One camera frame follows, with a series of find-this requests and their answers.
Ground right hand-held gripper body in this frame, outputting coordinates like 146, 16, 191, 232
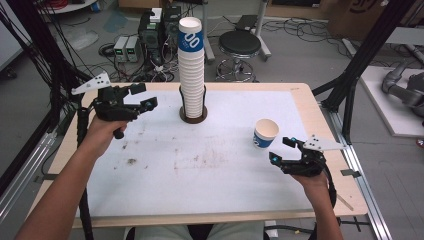
279, 133, 348, 178

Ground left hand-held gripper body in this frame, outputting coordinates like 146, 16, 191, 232
70, 72, 142, 140

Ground blue and white paper cup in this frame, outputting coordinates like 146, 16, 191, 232
252, 117, 281, 150

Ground black cup holder stand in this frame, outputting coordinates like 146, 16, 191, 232
178, 84, 209, 125

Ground stack of white paper cups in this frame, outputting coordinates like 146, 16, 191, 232
177, 16, 205, 119

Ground person's right hand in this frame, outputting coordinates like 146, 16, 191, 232
289, 171, 330, 198

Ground person's left hand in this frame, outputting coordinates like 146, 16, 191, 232
79, 114, 130, 160

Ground wooden table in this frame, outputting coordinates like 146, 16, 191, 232
27, 82, 370, 230

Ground grey power supply unit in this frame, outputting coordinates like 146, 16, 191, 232
125, 35, 142, 64
112, 35, 130, 64

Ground dark tape strip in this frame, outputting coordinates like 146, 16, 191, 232
340, 168, 362, 179
32, 172, 61, 184

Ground black computer tower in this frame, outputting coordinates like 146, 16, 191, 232
137, 10, 165, 65

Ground white table mat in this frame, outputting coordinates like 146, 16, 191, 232
75, 89, 313, 220

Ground person's light shorts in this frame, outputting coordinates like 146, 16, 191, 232
132, 221, 265, 240

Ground white platform board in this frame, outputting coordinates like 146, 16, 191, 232
359, 65, 424, 139

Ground black round stool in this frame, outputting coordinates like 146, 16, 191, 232
215, 30, 263, 83

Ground cardboard box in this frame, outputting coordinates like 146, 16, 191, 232
327, 0, 424, 42

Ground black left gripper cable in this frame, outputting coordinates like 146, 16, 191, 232
75, 94, 96, 240

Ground aluminium rail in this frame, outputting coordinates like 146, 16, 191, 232
320, 102, 394, 240
0, 130, 58, 224

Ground black frame with cables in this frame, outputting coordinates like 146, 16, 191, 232
0, 0, 98, 198

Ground tangle of black floor cables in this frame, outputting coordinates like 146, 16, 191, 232
262, 15, 346, 45

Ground black metal frame post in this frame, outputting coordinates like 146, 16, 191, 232
311, 0, 417, 145

